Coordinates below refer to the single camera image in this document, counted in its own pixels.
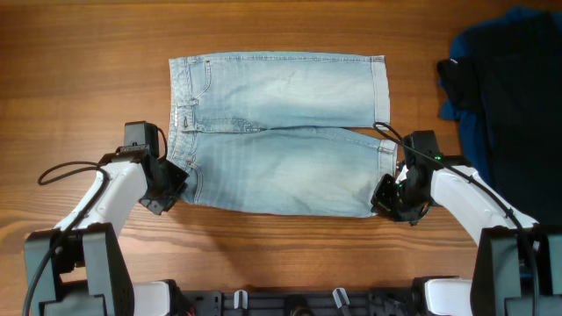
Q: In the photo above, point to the blue garment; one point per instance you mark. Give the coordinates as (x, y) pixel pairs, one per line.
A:
(470, 123)

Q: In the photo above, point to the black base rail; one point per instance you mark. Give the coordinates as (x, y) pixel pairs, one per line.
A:
(290, 303)

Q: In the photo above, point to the light blue denim shorts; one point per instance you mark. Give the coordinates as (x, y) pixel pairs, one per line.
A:
(280, 132)

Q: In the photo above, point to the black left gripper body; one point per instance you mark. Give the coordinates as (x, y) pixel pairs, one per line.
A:
(164, 192)

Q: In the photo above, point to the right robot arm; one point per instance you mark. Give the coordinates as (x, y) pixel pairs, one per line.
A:
(518, 265)

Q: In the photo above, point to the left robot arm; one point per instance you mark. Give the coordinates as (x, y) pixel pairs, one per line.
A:
(77, 267)

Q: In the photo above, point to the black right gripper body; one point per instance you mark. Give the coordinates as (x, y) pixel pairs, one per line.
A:
(399, 200)

